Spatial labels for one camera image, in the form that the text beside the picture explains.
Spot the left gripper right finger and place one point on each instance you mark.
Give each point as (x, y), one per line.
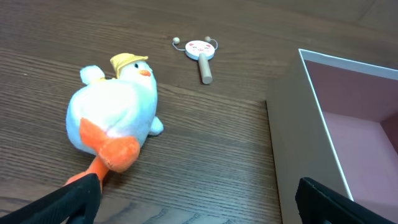
(317, 203)

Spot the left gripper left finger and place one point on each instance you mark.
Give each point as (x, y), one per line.
(77, 203)

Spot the white box pink interior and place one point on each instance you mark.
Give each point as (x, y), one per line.
(335, 120)

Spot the white plush duck toy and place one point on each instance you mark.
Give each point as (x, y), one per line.
(112, 118)

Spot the wooden pig rattle drum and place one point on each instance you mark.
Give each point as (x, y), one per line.
(202, 51)

